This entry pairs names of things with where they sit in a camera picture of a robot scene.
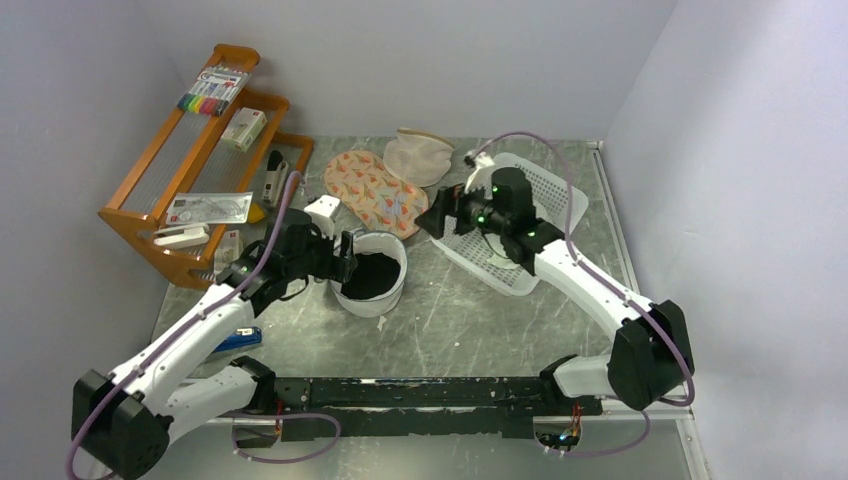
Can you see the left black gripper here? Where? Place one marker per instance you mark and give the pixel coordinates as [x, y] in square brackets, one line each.
[336, 267]

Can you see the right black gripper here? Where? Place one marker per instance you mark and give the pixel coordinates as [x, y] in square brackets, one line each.
[455, 202]

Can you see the black bra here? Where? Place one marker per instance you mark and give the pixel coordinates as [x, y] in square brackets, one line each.
[375, 275]

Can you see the white mesh laundry bag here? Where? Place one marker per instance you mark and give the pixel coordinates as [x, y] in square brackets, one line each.
[373, 242]

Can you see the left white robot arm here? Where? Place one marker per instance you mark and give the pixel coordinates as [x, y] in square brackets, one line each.
[126, 419]

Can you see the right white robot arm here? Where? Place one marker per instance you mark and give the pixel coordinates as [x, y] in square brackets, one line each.
[650, 360]

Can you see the beige mesh laundry bag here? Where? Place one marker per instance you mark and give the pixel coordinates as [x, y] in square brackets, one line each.
[419, 158]

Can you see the floral pink laundry bag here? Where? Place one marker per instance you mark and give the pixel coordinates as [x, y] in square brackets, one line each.
[381, 201]

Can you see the yellow triangular eraser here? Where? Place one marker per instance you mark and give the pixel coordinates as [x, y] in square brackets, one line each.
[255, 214]

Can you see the staples box package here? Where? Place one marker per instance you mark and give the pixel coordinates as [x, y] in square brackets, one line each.
[227, 251]

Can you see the black grey stapler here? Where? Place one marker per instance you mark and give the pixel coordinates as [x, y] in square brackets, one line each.
[277, 170]

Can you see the blue stapler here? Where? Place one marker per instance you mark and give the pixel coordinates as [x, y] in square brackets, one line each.
[241, 338]

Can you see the white plastic basket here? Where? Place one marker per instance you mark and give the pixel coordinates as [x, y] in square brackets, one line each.
[469, 250]

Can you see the white stapler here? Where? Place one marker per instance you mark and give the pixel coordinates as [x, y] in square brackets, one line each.
[182, 236]

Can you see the orange wooden shelf rack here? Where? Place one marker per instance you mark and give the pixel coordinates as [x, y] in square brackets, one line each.
[185, 155]

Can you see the clear ruler set package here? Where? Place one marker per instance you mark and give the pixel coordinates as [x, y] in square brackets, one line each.
[209, 208]

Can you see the small white green box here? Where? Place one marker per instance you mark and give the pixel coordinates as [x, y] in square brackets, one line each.
[243, 129]

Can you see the coloured marker pen set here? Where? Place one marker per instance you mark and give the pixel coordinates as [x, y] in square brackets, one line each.
[214, 90]

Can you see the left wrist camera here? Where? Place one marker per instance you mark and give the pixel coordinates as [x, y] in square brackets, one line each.
[323, 211]

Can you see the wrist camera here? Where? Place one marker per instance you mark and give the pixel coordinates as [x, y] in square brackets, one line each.
[323, 211]
[482, 166]

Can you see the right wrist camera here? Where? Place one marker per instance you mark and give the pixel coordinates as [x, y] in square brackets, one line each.
[482, 166]

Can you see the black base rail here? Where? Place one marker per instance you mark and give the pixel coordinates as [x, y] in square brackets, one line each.
[323, 407]

